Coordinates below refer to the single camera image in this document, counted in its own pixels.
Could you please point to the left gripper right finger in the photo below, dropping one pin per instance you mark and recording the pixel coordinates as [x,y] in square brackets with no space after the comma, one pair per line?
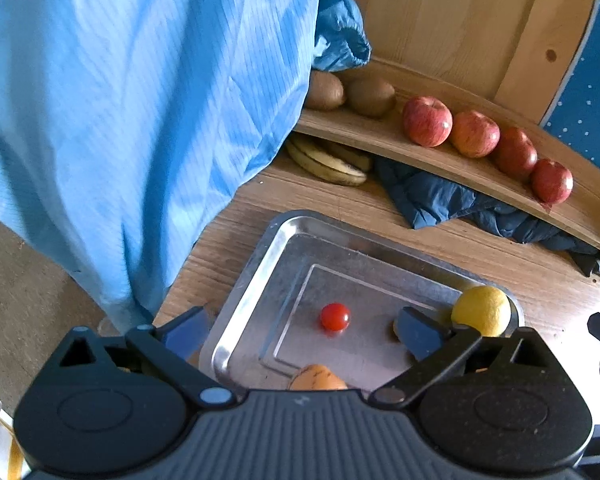
[438,351]

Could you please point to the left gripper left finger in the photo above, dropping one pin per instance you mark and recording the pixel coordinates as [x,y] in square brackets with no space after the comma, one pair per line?
[167,349]

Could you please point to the yellow lemon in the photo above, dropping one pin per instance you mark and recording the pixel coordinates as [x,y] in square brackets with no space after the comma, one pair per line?
[485,308]

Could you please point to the red cherry tomato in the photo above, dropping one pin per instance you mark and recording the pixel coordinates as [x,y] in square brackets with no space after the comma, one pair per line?
[335,317]

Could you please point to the small striped pepino melon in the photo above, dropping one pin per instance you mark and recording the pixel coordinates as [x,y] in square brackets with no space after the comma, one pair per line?
[316,377]

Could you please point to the brown longan fruit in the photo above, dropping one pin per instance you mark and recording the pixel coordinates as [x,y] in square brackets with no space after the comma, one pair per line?
[396,330]

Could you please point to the metal tray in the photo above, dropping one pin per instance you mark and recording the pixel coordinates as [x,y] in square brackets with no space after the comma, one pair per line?
[269,327]

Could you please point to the dark blue cloth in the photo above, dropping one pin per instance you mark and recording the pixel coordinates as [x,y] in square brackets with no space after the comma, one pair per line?
[425,199]

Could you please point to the dark red apple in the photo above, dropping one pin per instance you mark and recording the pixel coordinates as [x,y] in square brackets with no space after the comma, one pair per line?
[515,154]
[551,182]

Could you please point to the bananas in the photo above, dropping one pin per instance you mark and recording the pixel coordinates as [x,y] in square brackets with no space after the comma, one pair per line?
[315,159]

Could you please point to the blue dotted fabric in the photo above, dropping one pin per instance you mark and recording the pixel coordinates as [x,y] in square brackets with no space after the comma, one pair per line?
[574,113]

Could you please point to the pale red apple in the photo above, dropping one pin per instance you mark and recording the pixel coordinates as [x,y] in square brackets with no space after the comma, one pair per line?
[474,134]
[427,121]

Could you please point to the light blue garment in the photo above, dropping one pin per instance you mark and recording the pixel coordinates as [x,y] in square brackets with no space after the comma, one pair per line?
[126,126]

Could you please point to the right kiwi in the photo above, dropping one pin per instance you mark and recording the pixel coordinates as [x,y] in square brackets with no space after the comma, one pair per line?
[371,97]

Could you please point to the kiwi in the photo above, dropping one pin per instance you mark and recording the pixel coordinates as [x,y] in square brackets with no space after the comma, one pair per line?
[371,97]
[325,93]

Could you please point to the left kiwi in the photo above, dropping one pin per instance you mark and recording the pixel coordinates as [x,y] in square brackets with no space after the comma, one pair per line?
[325,93]

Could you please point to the curved wooden shelf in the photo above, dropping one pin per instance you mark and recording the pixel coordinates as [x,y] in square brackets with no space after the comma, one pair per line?
[503,58]

